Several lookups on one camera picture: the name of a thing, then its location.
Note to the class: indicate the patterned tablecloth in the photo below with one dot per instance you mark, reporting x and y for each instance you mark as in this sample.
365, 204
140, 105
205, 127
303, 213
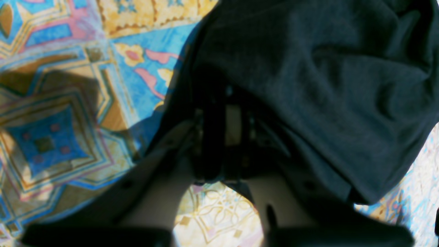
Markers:
82, 87

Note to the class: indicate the black t-shirt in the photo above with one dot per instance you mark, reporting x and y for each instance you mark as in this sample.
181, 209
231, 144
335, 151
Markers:
354, 83

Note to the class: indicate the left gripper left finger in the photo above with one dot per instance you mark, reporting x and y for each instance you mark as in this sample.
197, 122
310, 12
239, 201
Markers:
139, 209

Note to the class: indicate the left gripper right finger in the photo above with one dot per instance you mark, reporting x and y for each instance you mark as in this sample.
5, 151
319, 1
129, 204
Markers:
295, 208

